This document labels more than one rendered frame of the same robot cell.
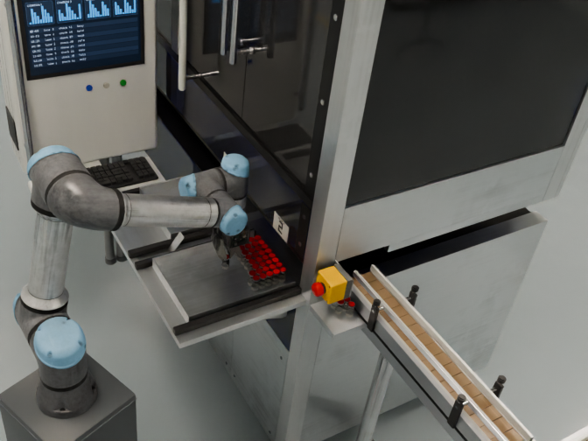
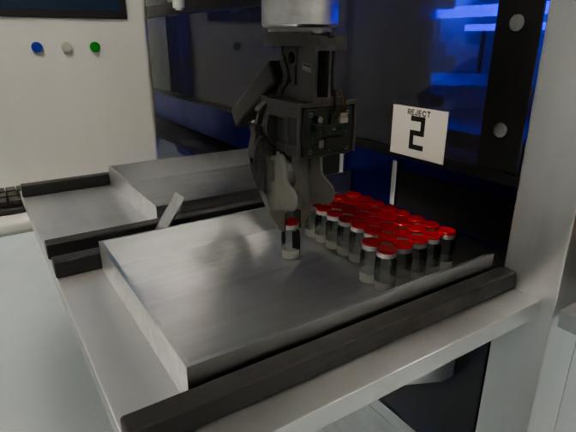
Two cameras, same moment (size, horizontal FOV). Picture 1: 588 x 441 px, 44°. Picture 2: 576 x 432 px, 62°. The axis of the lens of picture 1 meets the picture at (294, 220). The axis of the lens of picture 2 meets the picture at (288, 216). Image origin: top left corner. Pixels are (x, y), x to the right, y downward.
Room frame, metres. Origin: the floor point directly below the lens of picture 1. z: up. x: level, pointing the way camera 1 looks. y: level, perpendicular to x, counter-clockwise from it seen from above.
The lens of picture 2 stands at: (1.10, 0.17, 1.13)
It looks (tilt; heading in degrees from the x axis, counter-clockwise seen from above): 20 degrees down; 3
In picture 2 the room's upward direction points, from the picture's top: straight up
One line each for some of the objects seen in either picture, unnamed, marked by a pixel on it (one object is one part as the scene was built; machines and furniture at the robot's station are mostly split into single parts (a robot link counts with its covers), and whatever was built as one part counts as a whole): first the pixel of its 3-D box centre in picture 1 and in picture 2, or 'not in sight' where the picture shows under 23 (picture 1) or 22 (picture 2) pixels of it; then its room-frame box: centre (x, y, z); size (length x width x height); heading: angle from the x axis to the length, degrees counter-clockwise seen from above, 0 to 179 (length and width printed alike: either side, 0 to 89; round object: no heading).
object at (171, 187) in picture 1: (203, 201); (227, 178); (1.90, 0.31, 0.90); 0.34 x 0.26 x 0.04; 126
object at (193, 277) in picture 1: (223, 274); (290, 261); (1.57, 0.18, 0.90); 0.34 x 0.26 x 0.04; 126
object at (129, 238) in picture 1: (205, 244); (237, 231); (1.72, 0.26, 0.87); 0.70 x 0.48 x 0.02; 36
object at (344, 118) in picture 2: (232, 223); (303, 95); (1.60, 0.17, 1.07); 0.09 x 0.08 x 0.12; 35
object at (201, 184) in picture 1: (205, 189); not in sight; (1.53, 0.24, 1.23); 0.11 x 0.11 x 0.08; 39
